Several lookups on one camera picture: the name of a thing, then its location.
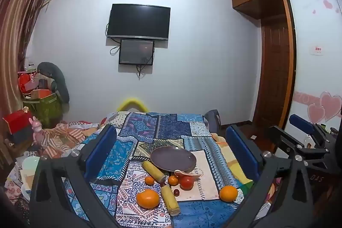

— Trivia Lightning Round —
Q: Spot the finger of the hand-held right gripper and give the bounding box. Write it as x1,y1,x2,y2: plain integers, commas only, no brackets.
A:
290,114,325,138
268,125,331,165

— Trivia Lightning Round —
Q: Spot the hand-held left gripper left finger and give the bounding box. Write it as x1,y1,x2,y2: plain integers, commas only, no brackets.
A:
29,124,121,228

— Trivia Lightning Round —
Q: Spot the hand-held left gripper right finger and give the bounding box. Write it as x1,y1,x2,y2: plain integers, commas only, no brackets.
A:
225,124,315,228

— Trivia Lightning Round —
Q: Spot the large orange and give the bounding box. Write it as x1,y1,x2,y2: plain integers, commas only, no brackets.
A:
136,189,160,209
219,185,238,202

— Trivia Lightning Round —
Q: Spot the yellow corn cob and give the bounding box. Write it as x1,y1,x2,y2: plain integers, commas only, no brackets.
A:
142,160,167,182
160,186,181,216

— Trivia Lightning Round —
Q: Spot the white conch shell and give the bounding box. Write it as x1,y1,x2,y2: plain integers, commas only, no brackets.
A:
174,169,201,181

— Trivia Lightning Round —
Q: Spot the red tomato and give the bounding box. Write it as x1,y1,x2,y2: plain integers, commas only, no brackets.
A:
178,176,194,190

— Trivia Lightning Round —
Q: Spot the dark purple plate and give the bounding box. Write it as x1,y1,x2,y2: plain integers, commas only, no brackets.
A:
150,146,197,172

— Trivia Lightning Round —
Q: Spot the rainbow fleece blanket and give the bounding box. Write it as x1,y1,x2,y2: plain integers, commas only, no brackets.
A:
212,133,268,191

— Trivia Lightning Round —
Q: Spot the orange striped cloth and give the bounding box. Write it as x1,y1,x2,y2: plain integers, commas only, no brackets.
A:
43,122,100,159

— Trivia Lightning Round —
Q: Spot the dark chair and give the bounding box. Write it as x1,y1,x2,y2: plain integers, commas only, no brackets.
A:
204,110,221,135

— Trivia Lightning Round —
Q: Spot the brown wooden door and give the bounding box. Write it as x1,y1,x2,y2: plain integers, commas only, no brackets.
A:
253,22,292,130

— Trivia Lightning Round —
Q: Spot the pink rabbit toy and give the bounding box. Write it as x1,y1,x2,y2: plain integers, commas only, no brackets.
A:
28,116,45,143

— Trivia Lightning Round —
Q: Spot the green cardboard box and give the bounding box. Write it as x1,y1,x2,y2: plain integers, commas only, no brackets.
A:
23,93,63,125

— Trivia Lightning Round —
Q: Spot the blue patchwork printed blanket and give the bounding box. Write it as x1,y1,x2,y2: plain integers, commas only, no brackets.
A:
67,112,254,228

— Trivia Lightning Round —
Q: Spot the orange box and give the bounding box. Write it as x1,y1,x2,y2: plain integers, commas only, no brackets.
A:
30,89,52,99

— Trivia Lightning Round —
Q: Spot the red box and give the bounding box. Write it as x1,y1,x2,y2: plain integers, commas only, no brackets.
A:
3,110,34,135

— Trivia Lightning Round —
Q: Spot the white heart-print sliding door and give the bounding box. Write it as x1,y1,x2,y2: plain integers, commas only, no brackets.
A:
284,0,342,138

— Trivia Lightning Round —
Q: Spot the red bag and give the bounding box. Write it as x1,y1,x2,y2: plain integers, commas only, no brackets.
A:
18,72,37,93

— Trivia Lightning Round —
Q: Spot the brown striped curtain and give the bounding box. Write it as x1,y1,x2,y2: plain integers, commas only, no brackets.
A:
0,0,55,113

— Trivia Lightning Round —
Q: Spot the yellow ring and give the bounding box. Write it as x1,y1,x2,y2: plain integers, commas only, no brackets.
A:
117,98,147,112

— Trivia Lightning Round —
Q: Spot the small black wall monitor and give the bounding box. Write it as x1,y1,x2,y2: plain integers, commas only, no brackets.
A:
119,39,155,66

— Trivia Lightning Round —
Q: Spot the black wall television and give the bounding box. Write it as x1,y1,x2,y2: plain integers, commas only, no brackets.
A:
106,4,171,40

